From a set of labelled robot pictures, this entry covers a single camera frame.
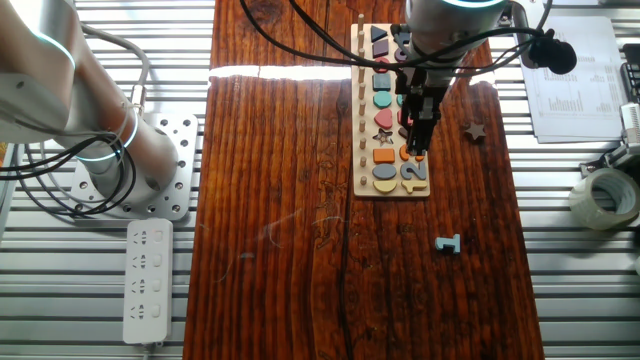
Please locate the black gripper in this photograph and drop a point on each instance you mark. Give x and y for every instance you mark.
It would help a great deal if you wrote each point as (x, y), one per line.
(422, 102)

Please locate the brown star piece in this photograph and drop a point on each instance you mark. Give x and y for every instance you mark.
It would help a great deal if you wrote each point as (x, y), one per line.
(475, 131)

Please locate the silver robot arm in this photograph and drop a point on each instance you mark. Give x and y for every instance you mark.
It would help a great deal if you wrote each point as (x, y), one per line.
(35, 75)

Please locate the wooden shape puzzle board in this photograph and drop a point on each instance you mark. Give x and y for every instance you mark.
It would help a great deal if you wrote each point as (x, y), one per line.
(367, 175)

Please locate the brown number four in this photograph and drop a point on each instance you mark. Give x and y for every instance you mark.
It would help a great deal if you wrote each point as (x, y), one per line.
(402, 132)

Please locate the orange number three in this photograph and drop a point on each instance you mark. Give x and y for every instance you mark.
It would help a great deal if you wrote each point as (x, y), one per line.
(403, 152)

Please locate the pink number five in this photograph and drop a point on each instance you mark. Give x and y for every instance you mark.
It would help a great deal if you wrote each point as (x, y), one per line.
(400, 117)

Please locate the grey-blue number two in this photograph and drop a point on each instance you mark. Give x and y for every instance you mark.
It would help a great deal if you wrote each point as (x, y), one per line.
(413, 172)

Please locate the pink heart piece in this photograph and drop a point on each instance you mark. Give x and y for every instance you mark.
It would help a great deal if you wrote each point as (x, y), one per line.
(384, 119)

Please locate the orange rectangle piece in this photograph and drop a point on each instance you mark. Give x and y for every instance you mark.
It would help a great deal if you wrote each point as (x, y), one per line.
(384, 155)

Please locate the grey-blue oval piece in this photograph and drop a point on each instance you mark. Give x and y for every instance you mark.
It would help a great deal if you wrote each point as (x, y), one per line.
(384, 171)

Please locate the cream number one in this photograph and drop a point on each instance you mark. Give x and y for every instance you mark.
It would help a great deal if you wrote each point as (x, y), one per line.
(414, 186)

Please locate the teal octagon piece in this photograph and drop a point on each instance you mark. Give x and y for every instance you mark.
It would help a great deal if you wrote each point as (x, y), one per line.
(382, 99)

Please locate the cream semicircle piece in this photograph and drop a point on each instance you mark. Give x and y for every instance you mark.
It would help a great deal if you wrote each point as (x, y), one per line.
(385, 186)

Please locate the red circle piece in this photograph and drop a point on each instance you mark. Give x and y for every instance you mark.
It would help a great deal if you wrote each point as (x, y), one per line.
(382, 70)

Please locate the purple number nine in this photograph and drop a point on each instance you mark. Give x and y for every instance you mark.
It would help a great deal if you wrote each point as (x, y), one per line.
(400, 54)

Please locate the purple diamond piece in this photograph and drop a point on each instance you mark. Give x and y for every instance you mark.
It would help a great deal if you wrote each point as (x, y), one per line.
(380, 48)

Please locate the navy number zero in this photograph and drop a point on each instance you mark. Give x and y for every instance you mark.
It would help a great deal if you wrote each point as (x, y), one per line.
(400, 38)

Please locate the navy triangle piece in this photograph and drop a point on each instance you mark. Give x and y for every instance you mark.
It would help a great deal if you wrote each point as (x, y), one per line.
(377, 34)

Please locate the light blue number one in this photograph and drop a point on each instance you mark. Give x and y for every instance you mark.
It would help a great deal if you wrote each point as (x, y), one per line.
(448, 243)

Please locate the black round plug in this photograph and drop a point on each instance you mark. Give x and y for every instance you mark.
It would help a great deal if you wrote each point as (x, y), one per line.
(552, 56)

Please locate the printed paper sheet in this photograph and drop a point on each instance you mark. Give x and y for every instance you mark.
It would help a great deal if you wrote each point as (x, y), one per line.
(575, 75)

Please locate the clear tape roll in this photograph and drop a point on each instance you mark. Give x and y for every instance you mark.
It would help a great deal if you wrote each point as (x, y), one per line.
(582, 202)

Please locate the grey metal clamp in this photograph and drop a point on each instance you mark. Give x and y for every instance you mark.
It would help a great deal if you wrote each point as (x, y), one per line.
(617, 157)

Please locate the black keyboard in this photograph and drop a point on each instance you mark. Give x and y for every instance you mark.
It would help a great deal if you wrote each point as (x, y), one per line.
(632, 75)

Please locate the white power strip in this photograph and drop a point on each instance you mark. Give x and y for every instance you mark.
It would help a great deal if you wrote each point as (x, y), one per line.
(147, 280)

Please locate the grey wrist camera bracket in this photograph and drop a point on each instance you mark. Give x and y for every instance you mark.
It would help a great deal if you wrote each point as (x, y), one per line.
(522, 30)

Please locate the silver ribbed camera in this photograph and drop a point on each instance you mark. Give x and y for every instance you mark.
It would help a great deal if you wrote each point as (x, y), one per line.
(632, 125)

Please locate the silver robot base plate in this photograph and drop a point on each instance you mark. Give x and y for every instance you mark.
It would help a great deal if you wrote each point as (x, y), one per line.
(185, 150)

